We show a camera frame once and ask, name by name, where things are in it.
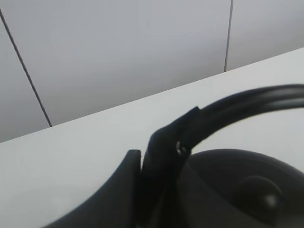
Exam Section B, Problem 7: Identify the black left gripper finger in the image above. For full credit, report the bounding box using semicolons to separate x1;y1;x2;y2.
47;150;141;228

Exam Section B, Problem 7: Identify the black round teapot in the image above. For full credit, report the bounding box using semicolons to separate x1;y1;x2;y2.
137;84;304;228

